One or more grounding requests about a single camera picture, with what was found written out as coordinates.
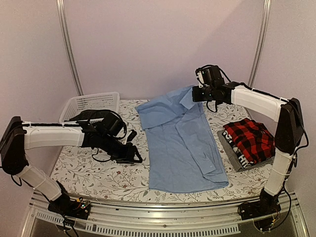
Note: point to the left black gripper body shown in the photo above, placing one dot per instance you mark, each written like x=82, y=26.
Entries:
x=118, y=154

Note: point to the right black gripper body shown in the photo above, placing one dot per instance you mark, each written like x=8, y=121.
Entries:
x=207, y=96

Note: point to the light blue long sleeve shirt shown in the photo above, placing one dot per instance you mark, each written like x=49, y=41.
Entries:
x=183, y=154

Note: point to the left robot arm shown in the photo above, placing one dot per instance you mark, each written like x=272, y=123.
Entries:
x=101, y=129

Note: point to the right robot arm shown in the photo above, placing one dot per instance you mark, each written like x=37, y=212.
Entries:
x=285, y=112

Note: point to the floral table mat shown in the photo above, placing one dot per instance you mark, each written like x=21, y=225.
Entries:
x=88, y=172

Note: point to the dark shirt in basket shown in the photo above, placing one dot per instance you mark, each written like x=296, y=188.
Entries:
x=90, y=114

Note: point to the white plastic basket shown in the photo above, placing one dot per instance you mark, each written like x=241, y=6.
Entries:
x=98, y=101

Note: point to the red black plaid shirt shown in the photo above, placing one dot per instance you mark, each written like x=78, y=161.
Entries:
x=252, y=138

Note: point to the black shirt white letters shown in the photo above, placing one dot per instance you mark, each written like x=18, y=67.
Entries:
x=235, y=155

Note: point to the grey folded shirt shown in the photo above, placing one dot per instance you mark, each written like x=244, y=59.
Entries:
x=268, y=161

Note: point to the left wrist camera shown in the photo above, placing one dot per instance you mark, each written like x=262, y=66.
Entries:
x=131, y=135

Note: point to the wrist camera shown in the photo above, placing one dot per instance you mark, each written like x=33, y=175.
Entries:
x=199, y=78
x=131, y=135

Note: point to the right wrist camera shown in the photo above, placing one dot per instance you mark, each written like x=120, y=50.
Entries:
x=199, y=78

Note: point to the aluminium front rail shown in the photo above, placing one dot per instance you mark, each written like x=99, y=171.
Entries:
x=113, y=218

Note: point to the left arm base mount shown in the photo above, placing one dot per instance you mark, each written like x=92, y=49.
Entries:
x=67, y=207

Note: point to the right aluminium post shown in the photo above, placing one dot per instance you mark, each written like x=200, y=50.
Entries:
x=261, y=40

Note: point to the aluminium post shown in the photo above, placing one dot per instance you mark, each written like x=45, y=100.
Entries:
x=261, y=40
x=68, y=47

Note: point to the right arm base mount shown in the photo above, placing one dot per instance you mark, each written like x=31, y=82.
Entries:
x=266, y=205

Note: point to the left aluminium post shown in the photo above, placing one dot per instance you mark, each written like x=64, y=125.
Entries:
x=68, y=47

